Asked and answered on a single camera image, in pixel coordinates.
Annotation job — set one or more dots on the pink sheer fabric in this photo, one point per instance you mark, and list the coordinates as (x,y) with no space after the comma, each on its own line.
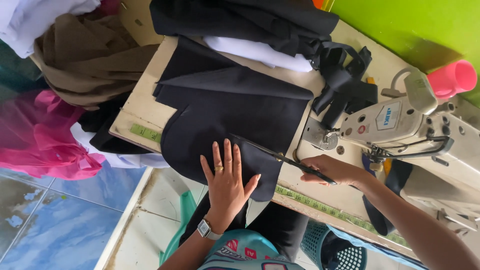
(41,138)

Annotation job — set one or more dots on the white industrial sewing machine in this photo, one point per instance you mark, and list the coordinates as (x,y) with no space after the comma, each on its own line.
(416,131)

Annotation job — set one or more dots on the white cloth under black fabric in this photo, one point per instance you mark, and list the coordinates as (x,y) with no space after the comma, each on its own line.
(123,157)

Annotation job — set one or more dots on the orange plastic object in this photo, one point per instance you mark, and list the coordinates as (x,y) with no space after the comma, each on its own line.
(318,3)

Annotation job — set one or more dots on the green plastic chair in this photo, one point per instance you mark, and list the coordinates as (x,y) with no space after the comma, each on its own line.
(183,221)

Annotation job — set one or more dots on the black hanging fabric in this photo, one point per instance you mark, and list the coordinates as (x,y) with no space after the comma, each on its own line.
(108,131)

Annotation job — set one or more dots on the person's teal printed shirt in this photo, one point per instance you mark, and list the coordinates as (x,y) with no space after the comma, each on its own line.
(243,253)

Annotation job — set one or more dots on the brown cardboard piece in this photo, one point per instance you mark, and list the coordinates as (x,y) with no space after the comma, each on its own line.
(140,22)

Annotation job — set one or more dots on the green measuring tape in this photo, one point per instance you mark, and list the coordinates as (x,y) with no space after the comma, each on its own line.
(330,210)

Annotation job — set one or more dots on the person's left hand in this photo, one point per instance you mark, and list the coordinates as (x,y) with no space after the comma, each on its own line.
(225,191)

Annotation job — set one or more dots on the pink thread cone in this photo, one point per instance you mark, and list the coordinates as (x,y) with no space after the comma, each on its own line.
(452,78)

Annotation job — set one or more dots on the black fabric pile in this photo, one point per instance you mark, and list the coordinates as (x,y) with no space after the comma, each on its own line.
(243,20)

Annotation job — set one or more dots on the pale white fabric heap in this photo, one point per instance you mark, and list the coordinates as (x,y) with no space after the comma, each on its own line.
(37,18)

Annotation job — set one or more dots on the black fabric strips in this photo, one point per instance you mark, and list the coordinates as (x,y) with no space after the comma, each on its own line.
(345,82)

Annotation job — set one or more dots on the silver wristwatch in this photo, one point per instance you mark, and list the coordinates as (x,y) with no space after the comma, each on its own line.
(206,228)

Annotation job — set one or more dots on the dark navy fabric piece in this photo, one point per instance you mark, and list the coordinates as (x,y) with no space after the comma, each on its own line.
(232,112)

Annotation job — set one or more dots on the folded white fabric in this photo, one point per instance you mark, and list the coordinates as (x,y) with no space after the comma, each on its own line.
(258,52)

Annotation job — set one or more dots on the person's right hand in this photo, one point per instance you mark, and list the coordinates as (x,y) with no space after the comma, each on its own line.
(333,168)

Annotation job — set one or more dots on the teal plastic basket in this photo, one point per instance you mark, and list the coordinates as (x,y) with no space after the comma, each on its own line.
(330,249)

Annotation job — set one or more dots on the person's black trousers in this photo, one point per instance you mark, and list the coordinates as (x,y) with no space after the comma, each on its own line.
(273,225)

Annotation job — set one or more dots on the black tailor scissors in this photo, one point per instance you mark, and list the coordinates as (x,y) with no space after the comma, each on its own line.
(277,156)

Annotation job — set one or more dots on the navy fabric under machine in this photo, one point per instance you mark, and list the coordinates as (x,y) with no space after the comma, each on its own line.
(386,198)

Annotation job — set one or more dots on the small yellow object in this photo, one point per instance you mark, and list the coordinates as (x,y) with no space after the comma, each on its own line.
(370,80)

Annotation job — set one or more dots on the brown fabric heap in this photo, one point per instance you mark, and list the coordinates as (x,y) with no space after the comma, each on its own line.
(93,60)

